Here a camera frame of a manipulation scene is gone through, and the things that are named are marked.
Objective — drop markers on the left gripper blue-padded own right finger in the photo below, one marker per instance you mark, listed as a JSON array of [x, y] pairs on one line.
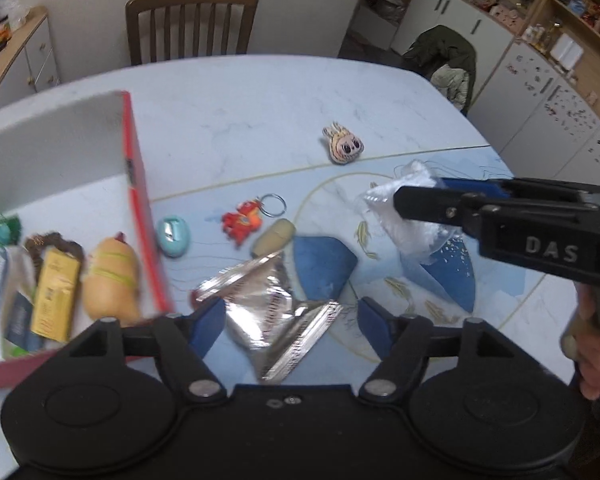
[[402, 347]]

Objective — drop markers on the beige oval capsule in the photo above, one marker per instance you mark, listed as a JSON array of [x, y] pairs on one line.
[[275, 238]]

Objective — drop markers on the white wall cabinet unit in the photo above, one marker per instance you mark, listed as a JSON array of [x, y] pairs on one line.
[[537, 93]]

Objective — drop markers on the cartoon face keychain charm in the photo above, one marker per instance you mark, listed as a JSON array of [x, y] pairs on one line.
[[343, 145]]

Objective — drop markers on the silver foil snack bag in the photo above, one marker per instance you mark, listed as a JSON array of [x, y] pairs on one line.
[[265, 317]]

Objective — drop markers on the left gripper blue-padded own left finger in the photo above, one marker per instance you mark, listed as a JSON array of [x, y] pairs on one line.
[[182, 343]]

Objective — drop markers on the blue packet in box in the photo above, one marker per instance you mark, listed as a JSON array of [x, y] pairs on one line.
[[19, 338]]

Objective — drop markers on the dark green jacket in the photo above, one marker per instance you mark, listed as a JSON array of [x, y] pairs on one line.
[[448, 61]]

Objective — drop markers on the light blue egg-shaped case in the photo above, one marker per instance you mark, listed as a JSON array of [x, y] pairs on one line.
[[173, 236]]

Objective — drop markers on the red crab keychain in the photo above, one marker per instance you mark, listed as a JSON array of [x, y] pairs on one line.
[[246, 218]]

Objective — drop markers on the yellow rectangular box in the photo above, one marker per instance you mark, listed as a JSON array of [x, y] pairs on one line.
[[54, 296]]

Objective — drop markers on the clear bag white contents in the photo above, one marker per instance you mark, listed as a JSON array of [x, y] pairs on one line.
[[406, 211]]

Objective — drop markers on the brown wooden chair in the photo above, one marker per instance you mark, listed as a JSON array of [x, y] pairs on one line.
[[161, 30]]

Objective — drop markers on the person's right hand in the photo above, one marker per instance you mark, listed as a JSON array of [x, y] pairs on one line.
[[588, 344]]

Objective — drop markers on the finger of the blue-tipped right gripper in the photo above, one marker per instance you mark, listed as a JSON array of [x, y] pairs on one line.
[[491, 188]]

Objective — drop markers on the yellow plush toy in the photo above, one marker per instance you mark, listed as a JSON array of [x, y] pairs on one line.
[[110, 281]]

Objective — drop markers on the white red-edged cardboard box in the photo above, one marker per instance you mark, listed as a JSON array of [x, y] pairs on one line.
[[76, 168]]

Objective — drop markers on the wooden side cabinet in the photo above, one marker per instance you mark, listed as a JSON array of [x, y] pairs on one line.
[[27, 62]]

